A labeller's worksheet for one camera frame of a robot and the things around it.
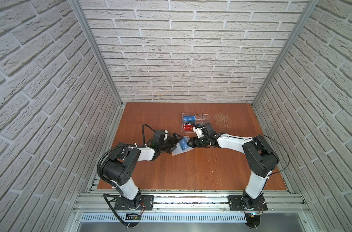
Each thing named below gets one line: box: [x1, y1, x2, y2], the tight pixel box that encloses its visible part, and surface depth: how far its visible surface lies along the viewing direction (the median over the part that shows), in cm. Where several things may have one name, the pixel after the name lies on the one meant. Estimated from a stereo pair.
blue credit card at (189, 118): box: [183, 116, 196, 122], surface depth 102 cm
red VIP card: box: [183, 124, 195, 131], surface depth 102 cm
